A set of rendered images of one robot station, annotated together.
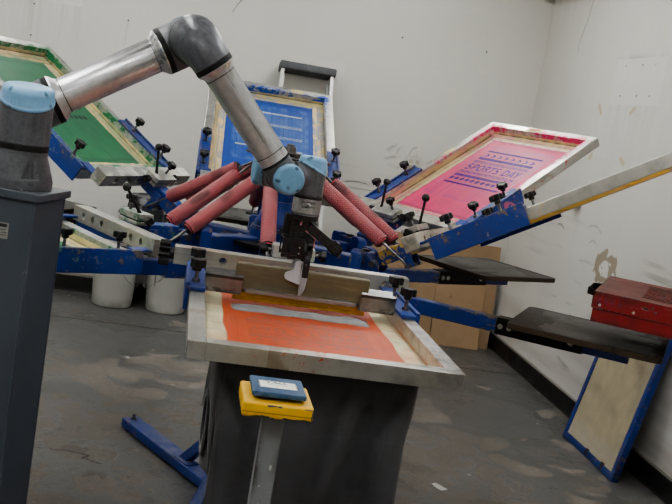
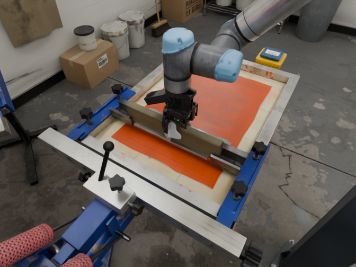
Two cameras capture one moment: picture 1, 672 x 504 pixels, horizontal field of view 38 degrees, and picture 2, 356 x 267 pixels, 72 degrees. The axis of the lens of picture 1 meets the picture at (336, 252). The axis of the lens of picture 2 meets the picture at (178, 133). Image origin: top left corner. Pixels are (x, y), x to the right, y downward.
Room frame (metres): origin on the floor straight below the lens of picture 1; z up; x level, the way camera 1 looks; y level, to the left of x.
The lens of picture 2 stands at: (2.93, 0.46, 1.62)
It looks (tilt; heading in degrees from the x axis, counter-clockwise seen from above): 47 degrees down; 221
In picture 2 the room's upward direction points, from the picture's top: straight up
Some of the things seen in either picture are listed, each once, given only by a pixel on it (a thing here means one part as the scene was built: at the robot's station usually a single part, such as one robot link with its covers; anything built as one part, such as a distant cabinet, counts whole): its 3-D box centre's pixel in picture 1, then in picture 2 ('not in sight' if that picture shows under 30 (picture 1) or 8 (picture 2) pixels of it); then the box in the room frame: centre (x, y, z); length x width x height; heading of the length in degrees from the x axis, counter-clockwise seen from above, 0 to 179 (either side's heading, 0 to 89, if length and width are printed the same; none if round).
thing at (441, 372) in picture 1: (307, 321); (200, 106); (2.31, 0.04, 0.97); 0.79 x 0.58 x 0.04; 10
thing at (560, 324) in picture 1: (453, 311); not in sight; (3.12, -0.41, 0.91); 1.34 x 0.40 x 0.08; 70
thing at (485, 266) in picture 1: (409, 273); not in sight; (3.78, -0.30, 0.91); 1.34 x 0.40 x 0.08; 130
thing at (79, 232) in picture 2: not in sight; (98, 216); (2.86, 0.13, 1.02); 0.17 x 0.06 x 0.05; 10
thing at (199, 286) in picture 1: (194, 285); (244, 181); (2.50, 0.35, 0.97); 0.30 x 0.05 x 0.07; 10
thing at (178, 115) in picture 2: (298, 236); (179, 104); (2.51, 0.10, 1.15); 0.09 x 0.08 x 0.12; 100
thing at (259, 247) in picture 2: (169, 252); (246, 254); (2.69, 0.47, 1.02); 0.07 x 0.06 x 0.07; 10
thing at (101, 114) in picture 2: (397, 312); (107, 115); (2.59, -0.19, 0.97); 0.30 x 0.05 x 0.07; 10
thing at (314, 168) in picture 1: (309, 177); (178, 54); (2.51, 0.10, 1.31); 0.09 x 0.08 x 0.11; 108
